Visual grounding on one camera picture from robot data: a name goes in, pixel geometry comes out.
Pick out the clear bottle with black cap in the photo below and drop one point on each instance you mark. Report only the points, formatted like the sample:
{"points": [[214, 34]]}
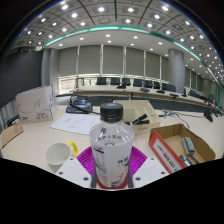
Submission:
{"points": [[111, 140]]}

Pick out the brown paper envelope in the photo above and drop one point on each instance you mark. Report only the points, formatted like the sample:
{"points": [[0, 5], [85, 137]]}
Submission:
{"points": [[11, 133]]}

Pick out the black power adapter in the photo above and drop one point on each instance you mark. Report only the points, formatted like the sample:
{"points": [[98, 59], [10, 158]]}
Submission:
{"points": [[13, 120]]}

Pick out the dark marker pens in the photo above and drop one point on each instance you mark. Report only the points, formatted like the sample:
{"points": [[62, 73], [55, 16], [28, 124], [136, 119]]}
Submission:
{"points": [[186, 160]]}

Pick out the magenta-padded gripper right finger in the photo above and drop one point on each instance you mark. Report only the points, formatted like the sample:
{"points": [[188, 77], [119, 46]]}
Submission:
{"points": [[140, 161]]}

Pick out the white paper sheet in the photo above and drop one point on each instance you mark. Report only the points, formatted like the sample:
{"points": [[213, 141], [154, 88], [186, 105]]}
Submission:
{"points": [[75, 123]]}

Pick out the flat round red coaster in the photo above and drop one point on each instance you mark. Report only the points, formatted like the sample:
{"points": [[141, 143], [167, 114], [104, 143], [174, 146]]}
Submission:
{"points": [[113, 187]]}

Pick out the large white cardboard carton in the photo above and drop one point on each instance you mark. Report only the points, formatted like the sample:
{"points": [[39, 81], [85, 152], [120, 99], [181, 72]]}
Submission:
{"points": [[35, 105]]}

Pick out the red-sided open cardboard box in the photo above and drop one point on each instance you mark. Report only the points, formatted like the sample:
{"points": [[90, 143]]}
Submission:
{"points": [[163, 151]]}

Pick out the grey-green board eraser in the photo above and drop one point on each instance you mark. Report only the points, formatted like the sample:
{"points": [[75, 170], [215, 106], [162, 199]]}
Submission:
{"points": [[189, 145]]}

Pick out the black stapler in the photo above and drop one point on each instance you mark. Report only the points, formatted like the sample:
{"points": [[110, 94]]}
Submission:
{"points": [[140, 118]]}

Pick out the black desk microphones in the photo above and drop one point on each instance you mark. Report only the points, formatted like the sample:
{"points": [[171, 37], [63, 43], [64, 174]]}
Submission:
{"points": [[145, 89]]}

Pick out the black table microphone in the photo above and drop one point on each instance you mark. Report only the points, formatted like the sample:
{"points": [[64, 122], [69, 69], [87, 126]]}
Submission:
{"points": [[208, 116]]}

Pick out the beige open divided box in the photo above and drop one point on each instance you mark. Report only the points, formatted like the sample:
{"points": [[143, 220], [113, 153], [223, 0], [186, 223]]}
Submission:
{"points": [[150, 128]]}

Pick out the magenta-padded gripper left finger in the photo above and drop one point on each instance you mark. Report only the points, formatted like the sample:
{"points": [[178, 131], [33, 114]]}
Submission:
{"points": [[83, 161]]}

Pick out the row of black office chairs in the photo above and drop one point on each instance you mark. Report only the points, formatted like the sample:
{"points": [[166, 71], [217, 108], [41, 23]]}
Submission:
{"points": [[115, 81]]}

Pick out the round ceiling lights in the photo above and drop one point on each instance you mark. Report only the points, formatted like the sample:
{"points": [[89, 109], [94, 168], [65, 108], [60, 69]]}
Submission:
{"points": [[101, 9]]}

